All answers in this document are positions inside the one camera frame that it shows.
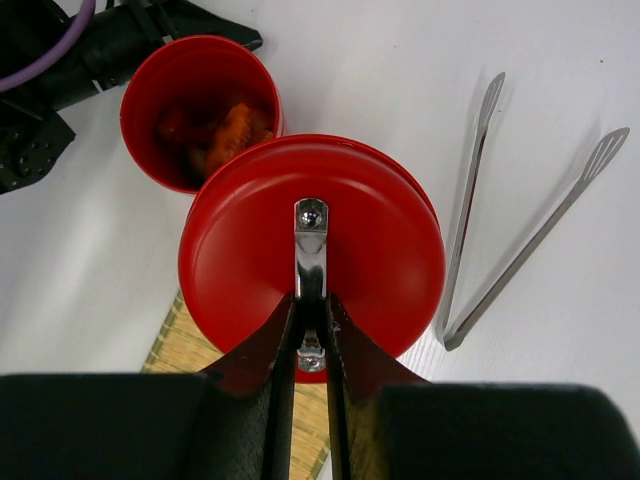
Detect red chicken wing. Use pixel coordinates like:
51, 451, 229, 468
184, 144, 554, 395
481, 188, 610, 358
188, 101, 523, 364
155, 107, 221, 150

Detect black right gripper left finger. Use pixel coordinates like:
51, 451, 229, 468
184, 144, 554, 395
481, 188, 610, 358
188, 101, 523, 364
1, 295, 296, 479

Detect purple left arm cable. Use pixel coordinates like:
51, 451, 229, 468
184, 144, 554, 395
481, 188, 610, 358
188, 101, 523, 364
0, 0, 97, 93

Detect red round lid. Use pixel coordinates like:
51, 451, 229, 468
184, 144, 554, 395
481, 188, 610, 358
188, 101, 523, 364
177, 133, 447, 386

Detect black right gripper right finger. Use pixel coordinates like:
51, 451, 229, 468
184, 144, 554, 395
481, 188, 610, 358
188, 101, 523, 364
326, 296, 639, 479

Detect steel serving tongs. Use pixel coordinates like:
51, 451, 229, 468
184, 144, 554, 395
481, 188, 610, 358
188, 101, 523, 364
435, 71, 631, 352

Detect square bamboo tray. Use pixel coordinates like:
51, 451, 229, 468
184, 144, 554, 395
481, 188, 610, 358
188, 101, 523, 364
142, 293, 331, 479

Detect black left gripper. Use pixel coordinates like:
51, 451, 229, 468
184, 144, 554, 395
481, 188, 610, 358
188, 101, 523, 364
1, 1, 263, 113

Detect red cylindrical container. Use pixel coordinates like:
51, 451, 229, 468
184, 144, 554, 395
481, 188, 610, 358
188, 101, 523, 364
120, 35, 285, 195

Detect orange spotted fried piece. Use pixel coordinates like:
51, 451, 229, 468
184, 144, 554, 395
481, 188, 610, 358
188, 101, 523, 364
204, 103, 274, 176

